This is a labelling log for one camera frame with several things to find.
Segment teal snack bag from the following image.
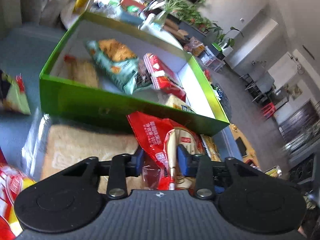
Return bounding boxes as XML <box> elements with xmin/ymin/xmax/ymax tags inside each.
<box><xmin>85</xmin><ymin>38</ymin><xmax>153</xmax><ymax>95</ymax></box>

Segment red yellow chips bag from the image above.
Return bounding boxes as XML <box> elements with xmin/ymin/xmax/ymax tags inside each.
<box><xmin>0</xmin><ymin>147</ymin><xmax>37</xmax><ymax>239</ymax></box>

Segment open cardboard box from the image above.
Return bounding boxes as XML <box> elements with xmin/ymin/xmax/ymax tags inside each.
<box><xmin>162</xmin><ymin>19</ymin><xmax>189</xmax><ymax>40</ymax></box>

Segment round wooden side table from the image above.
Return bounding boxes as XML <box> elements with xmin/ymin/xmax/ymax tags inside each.
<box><xmin>229</xmin><ymin>123</ymin><xmax>256</xmax><ymax>166</ymax></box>

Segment yellow canister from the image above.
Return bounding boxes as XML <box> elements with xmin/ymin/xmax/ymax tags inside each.
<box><xmin>72</xmin><ymin>0</ymin><xmax>93</xmax><ymax>14</ymax></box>

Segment clear biscuit packet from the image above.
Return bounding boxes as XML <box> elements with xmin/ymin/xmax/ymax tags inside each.
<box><xmin>63</xmin><ymin>54</ymin><xmax>100</xmax><ymax>88</ymax></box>

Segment dining chairs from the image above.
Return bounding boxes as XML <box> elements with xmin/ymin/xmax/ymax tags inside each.
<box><xmin>239</xmin><ymin>59</ymin><xmax>277</xmax><ymax>103</ymax></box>

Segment clear toast bread packet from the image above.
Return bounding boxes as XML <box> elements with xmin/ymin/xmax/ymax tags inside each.
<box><xmin>22</xmin><ymin>115</ymin><xmax>142</xmax><ymax>195</ymax></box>

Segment red pink box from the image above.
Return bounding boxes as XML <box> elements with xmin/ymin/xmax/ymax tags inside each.
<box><xmin>119</xmin><ymin>0</ymin><xmax>148</xmax><ymax>13</ymax></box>

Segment spider plant in glass vase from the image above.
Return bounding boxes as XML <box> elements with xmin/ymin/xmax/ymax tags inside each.
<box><xmin>153</xmin><ymin>0</ymin><xmax>192</xmax><ymax>29</ymax></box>

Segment red bread bag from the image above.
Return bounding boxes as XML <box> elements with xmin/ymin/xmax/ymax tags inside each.
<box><xmin>126</xmin><ymin>111</ymin><xmax>208</xmax><ymax>192</ymax></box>

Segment red checkered snack packet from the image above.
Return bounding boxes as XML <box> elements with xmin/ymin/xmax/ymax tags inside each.
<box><xmin>143</xmin><ymin>52</ymin><xmax>187</xmax><ymax>102</ymax></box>

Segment row of potted green plants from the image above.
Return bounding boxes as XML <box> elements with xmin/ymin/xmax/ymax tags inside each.
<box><xmin>120</xmin><ymin>0</ymin><xmax>221</xmax><ymax>33</ymax></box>

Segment green cardboard box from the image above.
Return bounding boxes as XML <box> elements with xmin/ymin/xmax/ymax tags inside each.
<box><xmin>39</xmin><ymin>11</ymin><xmax>230</xmax><ymax>137</ymax></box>

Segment large leaf plant white pot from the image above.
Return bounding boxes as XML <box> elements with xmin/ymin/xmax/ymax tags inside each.
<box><xmin>212</xmin><ymin>26</ymin><xmax>244</xmax><ymax>56</ymax></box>

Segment orange plastic bag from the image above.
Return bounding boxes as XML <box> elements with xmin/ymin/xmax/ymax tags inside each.
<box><xmin>183</xmin><ymin>37</ymin><xmax>206</xmax><ymax>57</ymax></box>

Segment small triangular dark packet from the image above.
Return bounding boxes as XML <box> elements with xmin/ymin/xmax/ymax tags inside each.
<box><xmin>0</xmin><ymin>69</ymin><xmax>32</xmax><ymax>116</ymax></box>

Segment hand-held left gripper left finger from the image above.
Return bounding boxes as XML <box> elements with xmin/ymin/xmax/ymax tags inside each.
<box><xmin>59</xmin><ymin>149</ymin><xmax>146</xmax><ymax>200</ymax></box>

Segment dark round marble table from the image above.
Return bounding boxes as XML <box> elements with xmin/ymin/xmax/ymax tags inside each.
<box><xmin>207</xmin><ymin>79</ymin><xmax>233</xmax><ymax>121</ymax></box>

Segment green and black box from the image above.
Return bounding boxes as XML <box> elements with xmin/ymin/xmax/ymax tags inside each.
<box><xmin>211</xmin><ymin>42</ymin><xmax>226</xmax><ymax>58</ymax></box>

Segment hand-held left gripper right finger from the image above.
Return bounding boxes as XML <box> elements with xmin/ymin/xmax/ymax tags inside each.
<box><xmin>176</xmin><ymin>145</ymin><xmax>264</xmax><ymax>198</ymax></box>

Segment pale cracker packet blue label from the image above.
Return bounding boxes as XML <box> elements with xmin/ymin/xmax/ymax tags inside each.
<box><xmin>162</xmin><ymin>93</ymin><xmax>198</xmax><ymax>115</ymax></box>

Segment clear storage box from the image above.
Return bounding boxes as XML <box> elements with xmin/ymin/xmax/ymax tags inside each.
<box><xmin>199</xmin><ymin>50</ymin><xmax>226</xmax><ymax>72</ymax></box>

